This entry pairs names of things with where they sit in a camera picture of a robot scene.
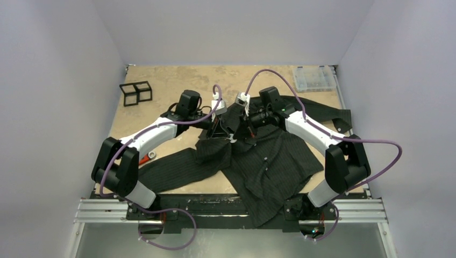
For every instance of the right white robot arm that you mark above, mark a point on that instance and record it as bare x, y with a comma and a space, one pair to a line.
346, 162

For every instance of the clear plastic organizer box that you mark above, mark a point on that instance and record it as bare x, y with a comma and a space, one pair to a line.
314, 78

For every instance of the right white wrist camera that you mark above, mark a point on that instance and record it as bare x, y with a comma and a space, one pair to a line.
242, 99

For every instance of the red handled adjustable wrench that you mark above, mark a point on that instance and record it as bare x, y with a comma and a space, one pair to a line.
147, 158

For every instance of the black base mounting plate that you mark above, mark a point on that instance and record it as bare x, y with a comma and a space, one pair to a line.
229, 211

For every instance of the black pinstriped shirt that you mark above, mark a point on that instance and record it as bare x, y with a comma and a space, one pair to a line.
264, 170

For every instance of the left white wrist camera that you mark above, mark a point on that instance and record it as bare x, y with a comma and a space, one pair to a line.
218, 107

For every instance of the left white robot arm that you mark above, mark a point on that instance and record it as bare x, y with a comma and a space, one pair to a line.
116, 169

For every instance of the aluminium rail frame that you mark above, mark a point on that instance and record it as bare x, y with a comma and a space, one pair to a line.
110, 211

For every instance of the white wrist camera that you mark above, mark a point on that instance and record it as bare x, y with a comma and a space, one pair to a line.
242, 99
218, 107

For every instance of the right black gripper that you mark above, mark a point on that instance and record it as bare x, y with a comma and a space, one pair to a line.
245, 121

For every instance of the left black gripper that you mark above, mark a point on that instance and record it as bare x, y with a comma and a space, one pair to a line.
216, 130

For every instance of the black display frame box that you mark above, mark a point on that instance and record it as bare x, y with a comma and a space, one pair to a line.
136, 92

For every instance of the round silver brooch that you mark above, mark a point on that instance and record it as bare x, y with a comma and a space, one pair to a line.
232, 139

